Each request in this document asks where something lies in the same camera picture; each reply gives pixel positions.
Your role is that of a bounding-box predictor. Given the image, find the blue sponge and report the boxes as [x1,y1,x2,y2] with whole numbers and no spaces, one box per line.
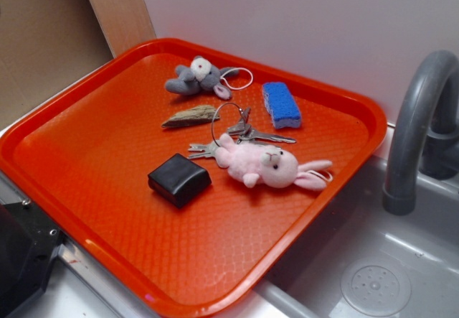
[262,82,302,129]

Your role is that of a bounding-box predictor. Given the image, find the brown wood piece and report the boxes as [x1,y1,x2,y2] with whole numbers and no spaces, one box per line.
[161,105,220,128]

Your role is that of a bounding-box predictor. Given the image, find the pink plush bunny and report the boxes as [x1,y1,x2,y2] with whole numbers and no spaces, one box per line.
[214,134,333,191]

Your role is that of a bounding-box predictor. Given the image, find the black rectangular block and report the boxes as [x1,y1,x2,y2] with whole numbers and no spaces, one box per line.
[148,154,212,209]

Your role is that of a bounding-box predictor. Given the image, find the grey plush toy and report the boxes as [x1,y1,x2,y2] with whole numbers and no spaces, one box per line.
[164,56,254,100]

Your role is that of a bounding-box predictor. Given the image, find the orange plastic tray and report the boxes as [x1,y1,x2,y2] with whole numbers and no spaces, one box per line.
[1,39,387,317]

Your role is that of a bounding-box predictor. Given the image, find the grey plastic sink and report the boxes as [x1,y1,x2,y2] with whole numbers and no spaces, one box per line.
[256,157,458,317]

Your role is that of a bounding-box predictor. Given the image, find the wooden board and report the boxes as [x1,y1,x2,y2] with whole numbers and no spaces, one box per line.
[89,0,156,57]

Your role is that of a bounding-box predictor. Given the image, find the grey plastic faucet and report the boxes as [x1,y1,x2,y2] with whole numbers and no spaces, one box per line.
[383,50,458,215]

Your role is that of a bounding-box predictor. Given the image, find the silver keys on ring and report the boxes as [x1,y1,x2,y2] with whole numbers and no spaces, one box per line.
[187,103,296,160]

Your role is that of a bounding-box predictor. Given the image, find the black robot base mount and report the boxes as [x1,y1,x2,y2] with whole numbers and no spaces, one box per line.
[1,202,63,317]

